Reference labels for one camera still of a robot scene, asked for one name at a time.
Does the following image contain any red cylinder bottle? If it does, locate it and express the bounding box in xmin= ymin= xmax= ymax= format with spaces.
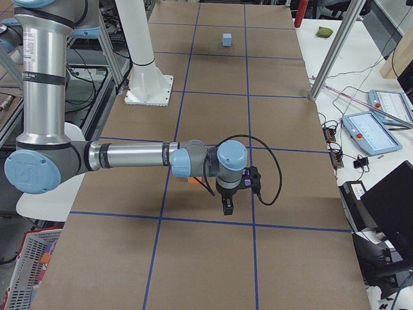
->
xmin=294 ymin=0 xmax=309 ymax=28

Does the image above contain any green bean bag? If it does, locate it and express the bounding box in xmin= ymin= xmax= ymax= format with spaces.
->
xmin=316 ymin=26 xmax=334 ymax=38

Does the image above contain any teach pendant tablet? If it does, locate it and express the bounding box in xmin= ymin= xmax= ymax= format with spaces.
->
xmin=368 ymin=90 xmax=412 ymax=125
xmin=342 ymin=112 xmax=403 ymax=156

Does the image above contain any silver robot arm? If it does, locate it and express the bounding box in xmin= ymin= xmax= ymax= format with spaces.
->
xmin=5 ymin=1 xmax=247 ymax=215

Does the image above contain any white perforated basket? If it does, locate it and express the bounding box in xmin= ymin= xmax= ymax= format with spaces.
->
xmin=1 ymin=228 xmax=62 ymax=309

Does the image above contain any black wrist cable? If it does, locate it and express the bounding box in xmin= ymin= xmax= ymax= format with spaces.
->
xmin=215 ymin=134 xmax=283 ymax=206

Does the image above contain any white plastic chair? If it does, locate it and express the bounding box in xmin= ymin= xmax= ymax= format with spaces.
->
xmin=15 ymin=121 xmax=86 ymax=223

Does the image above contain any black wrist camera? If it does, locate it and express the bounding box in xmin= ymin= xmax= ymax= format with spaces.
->
xmin=239 ymin=166 xmax=261 ymax=195

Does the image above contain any far teach pendant tablet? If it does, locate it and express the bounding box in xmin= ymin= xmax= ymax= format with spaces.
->
xmin=368 ymin=90 xmax=412 ymax=125

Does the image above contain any aluminium frame post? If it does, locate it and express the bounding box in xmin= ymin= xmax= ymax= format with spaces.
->
xmin=308 ymin=0 xmax=365 ymax=101

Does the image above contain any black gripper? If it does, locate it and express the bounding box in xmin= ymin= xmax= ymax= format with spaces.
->
xmin=216 ymin=185 xmax=238 ymax=216

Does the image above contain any black laptop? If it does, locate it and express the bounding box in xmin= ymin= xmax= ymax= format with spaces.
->
xmin=361 ymin=160 xmax=412 ymax=259

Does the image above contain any near teach pendant tablet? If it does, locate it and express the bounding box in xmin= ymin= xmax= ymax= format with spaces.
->
xmin=342 ymin=112 xmax=403 ymax=156

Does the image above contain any light blue foam block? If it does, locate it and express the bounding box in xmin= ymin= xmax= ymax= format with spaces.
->
xmin=222 ymin=33 xmax=232 ymax=47

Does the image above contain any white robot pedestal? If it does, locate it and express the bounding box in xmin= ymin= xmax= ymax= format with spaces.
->
xmin=116 ymin=0 xmax=174 ymax=106

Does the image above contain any orange foam block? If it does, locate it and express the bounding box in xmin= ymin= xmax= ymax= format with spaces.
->
xmin=187 ymin=177 xmax=203 ymax=184

